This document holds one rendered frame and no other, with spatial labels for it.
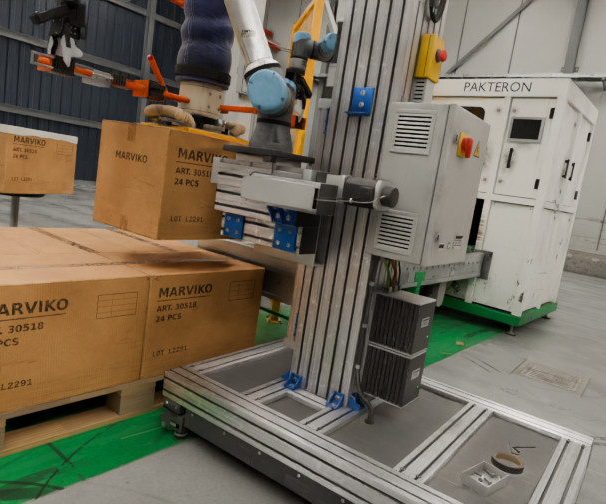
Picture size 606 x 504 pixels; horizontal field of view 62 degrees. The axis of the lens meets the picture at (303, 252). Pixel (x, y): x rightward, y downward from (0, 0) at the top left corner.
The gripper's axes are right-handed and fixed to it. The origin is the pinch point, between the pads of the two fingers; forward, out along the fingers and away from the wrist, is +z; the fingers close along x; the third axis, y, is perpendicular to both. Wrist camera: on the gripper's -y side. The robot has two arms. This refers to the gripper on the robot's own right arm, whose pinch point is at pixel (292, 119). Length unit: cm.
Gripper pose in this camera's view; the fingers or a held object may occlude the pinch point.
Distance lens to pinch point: 224.4
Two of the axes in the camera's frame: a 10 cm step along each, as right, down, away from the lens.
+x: 8.1, 2.1, -5.5
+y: -5.7, 0.1, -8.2
